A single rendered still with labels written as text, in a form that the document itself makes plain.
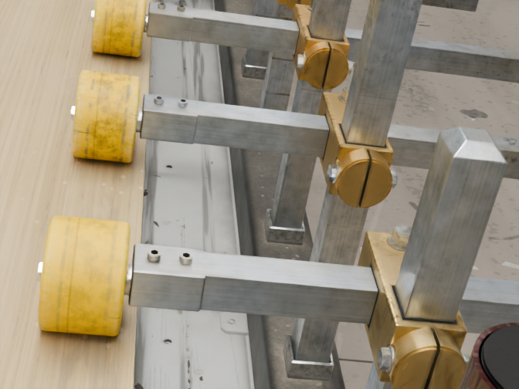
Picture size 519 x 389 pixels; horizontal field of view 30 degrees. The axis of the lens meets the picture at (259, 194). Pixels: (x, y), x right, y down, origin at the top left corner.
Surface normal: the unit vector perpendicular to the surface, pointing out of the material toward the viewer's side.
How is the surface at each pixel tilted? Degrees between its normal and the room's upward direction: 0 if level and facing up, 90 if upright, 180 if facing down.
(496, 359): 0
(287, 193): 90
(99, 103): 47
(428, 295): 90
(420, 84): 0
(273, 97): 90
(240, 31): 90
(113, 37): 102
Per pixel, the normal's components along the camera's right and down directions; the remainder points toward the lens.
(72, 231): 0.18, -0.74
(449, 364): 0.07, 0.51
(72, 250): 0.18, -0.43
